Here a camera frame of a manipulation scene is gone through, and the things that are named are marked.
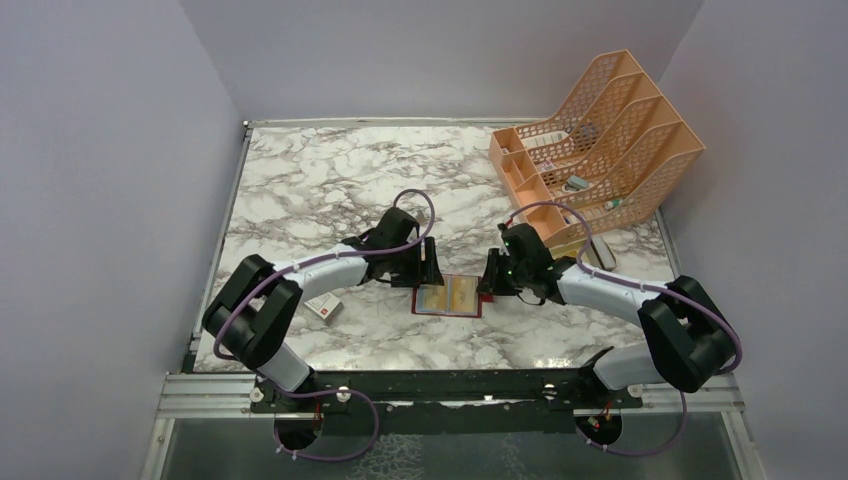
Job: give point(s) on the small white card box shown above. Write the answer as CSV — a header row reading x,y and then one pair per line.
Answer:
x,y
326,306

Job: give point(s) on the peach plastic file organizer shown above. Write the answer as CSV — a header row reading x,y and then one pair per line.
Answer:
x,y
627,139

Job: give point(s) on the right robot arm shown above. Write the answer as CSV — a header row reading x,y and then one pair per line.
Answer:
x,y
686,339

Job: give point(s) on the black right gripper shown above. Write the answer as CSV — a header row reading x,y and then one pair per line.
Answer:
x,y
489,284

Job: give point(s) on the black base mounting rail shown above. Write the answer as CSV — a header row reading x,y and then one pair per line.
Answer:
x,y
564,388

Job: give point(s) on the aluminium frame rail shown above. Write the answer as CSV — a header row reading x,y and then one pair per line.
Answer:
x,y
227,396

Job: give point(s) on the grey item in organizer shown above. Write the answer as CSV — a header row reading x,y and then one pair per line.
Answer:
x,y
575,184

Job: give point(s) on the green capped tube in organizer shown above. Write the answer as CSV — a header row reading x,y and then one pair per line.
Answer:
x,y
612,204

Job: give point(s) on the white box in organizer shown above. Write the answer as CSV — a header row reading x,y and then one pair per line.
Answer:
x,y
555,138

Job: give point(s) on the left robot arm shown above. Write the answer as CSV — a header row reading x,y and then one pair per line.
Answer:
x,y
252,313

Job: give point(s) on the red leather card holder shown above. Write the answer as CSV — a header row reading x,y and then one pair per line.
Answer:
x,y
483,298

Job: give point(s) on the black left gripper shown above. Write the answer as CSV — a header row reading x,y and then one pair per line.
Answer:
x,y
426,272

